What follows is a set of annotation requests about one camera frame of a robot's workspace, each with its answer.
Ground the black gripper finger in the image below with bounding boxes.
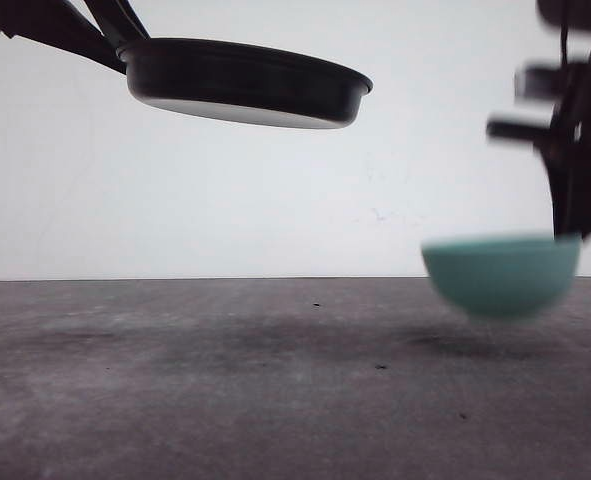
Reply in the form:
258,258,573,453
84,0,150,46
0,1,126,74

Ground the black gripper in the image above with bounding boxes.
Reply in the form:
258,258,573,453
486,1,591,239

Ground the teal ribbed ceramic bowl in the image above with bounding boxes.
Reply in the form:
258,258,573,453
421,234,583,322

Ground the black frying pan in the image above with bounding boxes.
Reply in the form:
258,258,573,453
117,38,373,130

